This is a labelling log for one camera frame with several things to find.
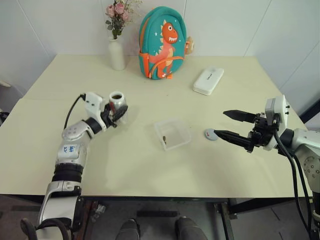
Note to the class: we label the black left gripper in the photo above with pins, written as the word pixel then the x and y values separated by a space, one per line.
pixel 108 119

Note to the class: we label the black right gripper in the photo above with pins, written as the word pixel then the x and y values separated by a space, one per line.
pixel 261 133

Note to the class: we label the small jar with beans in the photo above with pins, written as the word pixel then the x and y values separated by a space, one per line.
pixel 120 101

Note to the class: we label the grey round lid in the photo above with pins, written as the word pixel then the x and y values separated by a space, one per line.
pixel 210 133

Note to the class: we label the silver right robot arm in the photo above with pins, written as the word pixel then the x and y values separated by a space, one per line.
pixel 305 138

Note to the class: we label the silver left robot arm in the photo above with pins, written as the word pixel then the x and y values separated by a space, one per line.
pixel 71 150

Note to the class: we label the clear plastic rectangular container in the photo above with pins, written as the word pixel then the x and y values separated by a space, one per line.
pixel 183 131

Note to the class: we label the white oblong case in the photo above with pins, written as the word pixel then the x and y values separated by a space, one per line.
pixel 208 81

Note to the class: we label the white ceramic vase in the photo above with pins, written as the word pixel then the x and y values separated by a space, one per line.
pixel 116 55

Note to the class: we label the teal orange dinosaur backpack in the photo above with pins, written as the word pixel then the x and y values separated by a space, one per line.
pixel 162 42

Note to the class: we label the pink flower bouquet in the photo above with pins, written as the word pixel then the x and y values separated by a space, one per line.
pixel 118 15

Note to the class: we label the dark rounded shape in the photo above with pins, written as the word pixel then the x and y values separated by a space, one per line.
pixel 187 228
pixel 128 230

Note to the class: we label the grey white rounded object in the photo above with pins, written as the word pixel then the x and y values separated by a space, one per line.
pixel 5 83

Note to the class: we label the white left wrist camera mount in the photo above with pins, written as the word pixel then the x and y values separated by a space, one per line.
pixel 93 100

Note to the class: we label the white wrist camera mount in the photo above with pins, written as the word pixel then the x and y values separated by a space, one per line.
pixel 93 100
pixel 281 110

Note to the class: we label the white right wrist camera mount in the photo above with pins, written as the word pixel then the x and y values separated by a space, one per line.
pixel 281 110

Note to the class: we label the black metal table frame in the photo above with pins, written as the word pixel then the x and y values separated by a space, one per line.
pixel 226 220

